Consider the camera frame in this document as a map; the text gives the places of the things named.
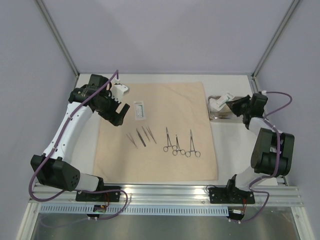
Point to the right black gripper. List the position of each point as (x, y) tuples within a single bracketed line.
[(243, 107)]

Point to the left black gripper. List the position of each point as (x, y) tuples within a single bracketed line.
[(114, 117)]

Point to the suture packet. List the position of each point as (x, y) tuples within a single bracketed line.
[(139, 111), (224, 98)]

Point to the white gauze pad stack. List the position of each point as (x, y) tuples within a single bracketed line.
[(213, 105)]

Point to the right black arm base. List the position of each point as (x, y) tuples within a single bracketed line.
[(223, 195)]

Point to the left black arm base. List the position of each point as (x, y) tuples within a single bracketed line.
[(113, 196)]

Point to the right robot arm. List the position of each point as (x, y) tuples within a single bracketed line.
[(273, 150)]

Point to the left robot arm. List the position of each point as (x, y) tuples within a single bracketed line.
[(53, 167)]

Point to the stainless steel tray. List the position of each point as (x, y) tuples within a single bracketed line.
[(221, 117)]

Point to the thin steel tweezers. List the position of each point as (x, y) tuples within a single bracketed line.
[(131, 139)]

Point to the long pointed steel tweezers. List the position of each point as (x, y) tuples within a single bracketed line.
[(151, 134)]

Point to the curved tip steel tweezers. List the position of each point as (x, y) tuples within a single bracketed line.
[(141, 138)]

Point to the beige cloth mat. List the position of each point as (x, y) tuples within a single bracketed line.
[(180, 107)]

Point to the left steel hemostat forceps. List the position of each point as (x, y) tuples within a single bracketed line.
[(169, 145)]

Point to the right long needle holder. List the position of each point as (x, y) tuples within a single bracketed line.
[(192, 149)]

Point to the small middle hemostat forceps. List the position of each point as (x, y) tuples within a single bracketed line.
[(177, 149)]

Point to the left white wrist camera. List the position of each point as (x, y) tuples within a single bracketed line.
[(118, 91)]

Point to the aluminium mounting rail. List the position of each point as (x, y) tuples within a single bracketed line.
[(183, 195)]

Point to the right aluminium frame post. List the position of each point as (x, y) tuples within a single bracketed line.
[(294, 4)]

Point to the aluminium frame post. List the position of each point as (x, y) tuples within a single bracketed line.
[(294, 4), (57, 36)]

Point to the slotted cable duct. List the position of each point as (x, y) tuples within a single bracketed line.
[(159, 210)]

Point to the left aluminium frame post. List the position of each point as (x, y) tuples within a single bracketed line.
[(57, 36)]

